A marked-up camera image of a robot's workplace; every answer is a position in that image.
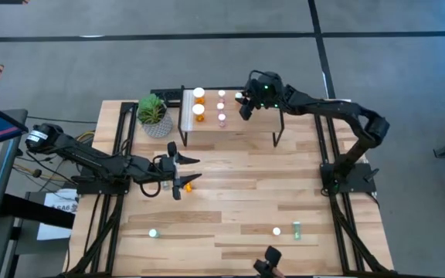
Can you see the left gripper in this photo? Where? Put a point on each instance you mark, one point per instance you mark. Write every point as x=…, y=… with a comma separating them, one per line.
x=162, y=170

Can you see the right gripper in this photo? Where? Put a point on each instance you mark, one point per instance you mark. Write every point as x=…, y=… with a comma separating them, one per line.
x=265, y=94

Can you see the green bottle with pink pill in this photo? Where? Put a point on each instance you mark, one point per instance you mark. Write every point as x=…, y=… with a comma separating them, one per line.
x=165, y=185

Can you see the large orange pill bottle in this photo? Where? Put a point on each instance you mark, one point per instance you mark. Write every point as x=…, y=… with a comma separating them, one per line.
x=198, y=92
x=198, y=109

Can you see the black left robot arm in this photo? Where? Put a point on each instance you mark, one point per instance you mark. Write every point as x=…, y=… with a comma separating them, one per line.
x=87, y=156

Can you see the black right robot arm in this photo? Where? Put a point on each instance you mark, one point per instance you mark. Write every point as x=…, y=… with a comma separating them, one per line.
x=323, y=106

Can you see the wooden shelf black metal legs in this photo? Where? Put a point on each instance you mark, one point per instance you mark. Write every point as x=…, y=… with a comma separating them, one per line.
x=257, y=123

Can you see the green plant in patterned pot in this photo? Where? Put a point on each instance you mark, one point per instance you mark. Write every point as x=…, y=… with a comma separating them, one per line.
x=157, y=127

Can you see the black bulky object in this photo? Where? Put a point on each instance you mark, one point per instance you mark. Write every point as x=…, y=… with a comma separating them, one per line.
x=270, y=256

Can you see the white paper sheet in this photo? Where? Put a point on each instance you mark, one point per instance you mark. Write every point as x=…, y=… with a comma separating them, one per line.
x=58, y=201

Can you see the black stand beam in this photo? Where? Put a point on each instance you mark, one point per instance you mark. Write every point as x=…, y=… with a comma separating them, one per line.
x=37, y=210

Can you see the black aluminium rig frame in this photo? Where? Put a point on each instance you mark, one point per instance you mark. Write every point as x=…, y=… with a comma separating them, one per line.
x=126, y=105

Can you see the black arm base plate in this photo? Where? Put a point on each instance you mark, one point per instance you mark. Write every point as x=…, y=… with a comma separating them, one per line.
x=361, y=177
x=91, y=188

